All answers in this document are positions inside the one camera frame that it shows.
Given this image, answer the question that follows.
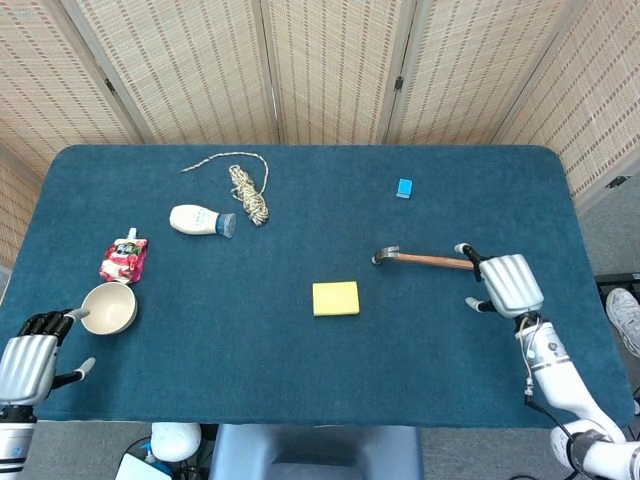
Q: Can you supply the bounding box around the beige braided rope bundle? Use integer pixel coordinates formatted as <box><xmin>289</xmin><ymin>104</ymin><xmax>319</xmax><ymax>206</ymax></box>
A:
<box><xmin>180</xmin><ymin>152</ymin><xmax>271</xmax><ymax>229</ymax></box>

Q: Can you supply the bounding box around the white plastic bag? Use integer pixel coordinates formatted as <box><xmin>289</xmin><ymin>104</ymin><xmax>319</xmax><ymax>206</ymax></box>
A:
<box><xmin>150</xmin><ymin>422</ymin><xmax>203</xmax><ymax>462</ymax></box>

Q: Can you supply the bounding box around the yellow sponge block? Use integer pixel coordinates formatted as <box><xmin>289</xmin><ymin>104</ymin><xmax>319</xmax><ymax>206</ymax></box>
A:
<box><xmin>312</xmin><ymin>280</ymin><xmax>361</xmax><ymax>318</ymax></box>

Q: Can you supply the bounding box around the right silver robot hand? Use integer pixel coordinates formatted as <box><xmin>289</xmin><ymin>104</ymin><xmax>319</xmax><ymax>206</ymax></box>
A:
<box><xmin>453</xmin><ymin>242</ymin><xmax>545</xmax><ymax>320</ymax></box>

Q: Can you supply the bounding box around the blue table cloth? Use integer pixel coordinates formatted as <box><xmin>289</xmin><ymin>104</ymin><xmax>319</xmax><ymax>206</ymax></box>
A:
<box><xmin>0</xmin><ymin>144</ymin><xmax>636</xmax><ymax>429</ymax></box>

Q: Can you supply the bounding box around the beige bowl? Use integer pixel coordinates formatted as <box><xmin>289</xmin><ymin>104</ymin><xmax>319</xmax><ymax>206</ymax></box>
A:
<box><xmin>79</xmin><ymin>281</ymin><xmax>139</xmax><ymax>335</ymax></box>

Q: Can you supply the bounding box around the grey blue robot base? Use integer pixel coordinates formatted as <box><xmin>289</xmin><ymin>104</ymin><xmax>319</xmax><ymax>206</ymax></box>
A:
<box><xmin>207</xmin><ymin>423</ymin><xmax>425</xmax><ymax>480</ymax></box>

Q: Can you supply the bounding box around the white bottle blue cap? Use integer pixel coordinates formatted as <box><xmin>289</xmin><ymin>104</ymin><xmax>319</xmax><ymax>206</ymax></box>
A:
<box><xmin>168</xmin><ymin>203</ymin><xmax>237</xmax><ymax>240</ymax></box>

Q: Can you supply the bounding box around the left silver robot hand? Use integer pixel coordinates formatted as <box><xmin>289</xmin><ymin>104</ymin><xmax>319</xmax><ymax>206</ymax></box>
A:
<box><xmin>0</xmin><ymin>308</ymin><xmax>96</xmax><ymax>406</ymax></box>

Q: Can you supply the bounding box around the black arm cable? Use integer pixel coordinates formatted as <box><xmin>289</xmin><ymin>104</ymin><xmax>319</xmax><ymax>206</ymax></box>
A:
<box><xmin>523</xmin><ymin>392</ymin><xmax>591</xmax><ymax>480</ymax></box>

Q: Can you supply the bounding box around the bamboo folding screen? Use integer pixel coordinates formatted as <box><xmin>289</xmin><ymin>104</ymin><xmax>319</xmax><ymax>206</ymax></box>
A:
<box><xmin>0</xmin><ymin>0</ymin><xmax>640</xmax><ymax>266</ymax></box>

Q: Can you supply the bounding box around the red spout pouch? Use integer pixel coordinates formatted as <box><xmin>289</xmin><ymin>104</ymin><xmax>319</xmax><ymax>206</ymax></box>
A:
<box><xmin>98</xmin><ymin>227</ymin><xmax>150</xmax><ymax>285</ymax></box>

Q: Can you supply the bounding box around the white sneaker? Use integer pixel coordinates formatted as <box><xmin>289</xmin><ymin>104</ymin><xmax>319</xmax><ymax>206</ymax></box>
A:
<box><xmin>605</xmin><ymin>287</ymin><xmax>640</xmax><ymax>359</ymax></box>

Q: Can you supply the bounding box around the wooden handle claw hammer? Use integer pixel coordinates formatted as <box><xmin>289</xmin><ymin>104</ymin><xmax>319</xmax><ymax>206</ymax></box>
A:
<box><xmin>370</xmin><ymin>244</ymin><xmax>476</xmax><ymax>271</ymax></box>

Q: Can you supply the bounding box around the black stand foot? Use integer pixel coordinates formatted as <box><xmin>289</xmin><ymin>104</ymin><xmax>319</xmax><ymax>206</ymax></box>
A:
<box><xmin>594</xmin><ymin>272</ymin><xmax>640</xmax><ymax>301</ymax></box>

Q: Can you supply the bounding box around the white flat box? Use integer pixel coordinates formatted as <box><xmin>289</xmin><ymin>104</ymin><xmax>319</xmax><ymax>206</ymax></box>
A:
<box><xmin>114</xmin><ymin>452</ymin><xmax>174</xmax><ymax>480</ymax></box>

